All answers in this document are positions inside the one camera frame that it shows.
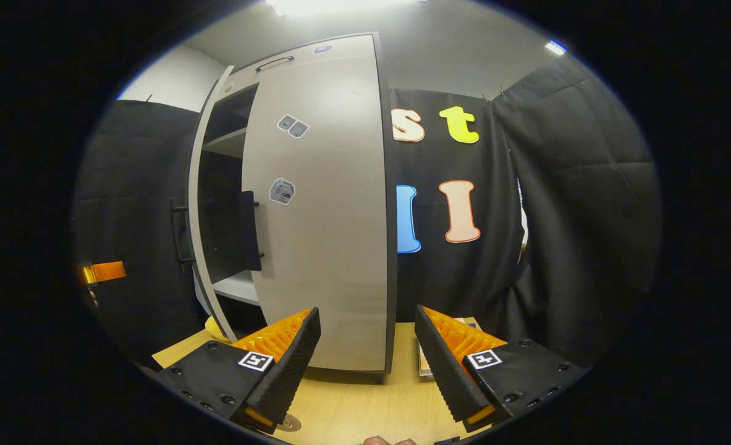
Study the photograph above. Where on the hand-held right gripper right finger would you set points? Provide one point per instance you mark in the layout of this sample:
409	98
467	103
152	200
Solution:
445	371

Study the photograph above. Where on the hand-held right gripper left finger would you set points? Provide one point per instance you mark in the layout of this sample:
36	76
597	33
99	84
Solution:
288	371

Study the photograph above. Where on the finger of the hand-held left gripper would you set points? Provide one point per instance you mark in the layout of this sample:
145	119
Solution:
109	271

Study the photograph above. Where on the brown round coaster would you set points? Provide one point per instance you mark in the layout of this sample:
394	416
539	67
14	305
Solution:
294	426

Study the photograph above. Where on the grey cabinet door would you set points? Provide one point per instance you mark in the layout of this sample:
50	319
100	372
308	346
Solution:
328	247
192	216

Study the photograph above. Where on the grey cabinet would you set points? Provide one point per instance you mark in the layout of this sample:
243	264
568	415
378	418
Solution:
232	143

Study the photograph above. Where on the grey cabinet drawer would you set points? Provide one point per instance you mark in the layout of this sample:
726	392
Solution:
353	46

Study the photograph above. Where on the white flat box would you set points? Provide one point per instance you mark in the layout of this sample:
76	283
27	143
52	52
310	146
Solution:
423	361

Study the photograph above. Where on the yellow round object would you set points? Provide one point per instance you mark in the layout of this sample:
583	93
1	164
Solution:
215	329

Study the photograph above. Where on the black backdrop cloth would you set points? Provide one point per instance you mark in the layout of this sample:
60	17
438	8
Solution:
427	161

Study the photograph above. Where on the ceiling light panel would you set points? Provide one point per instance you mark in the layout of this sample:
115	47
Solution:
340	6
555	47

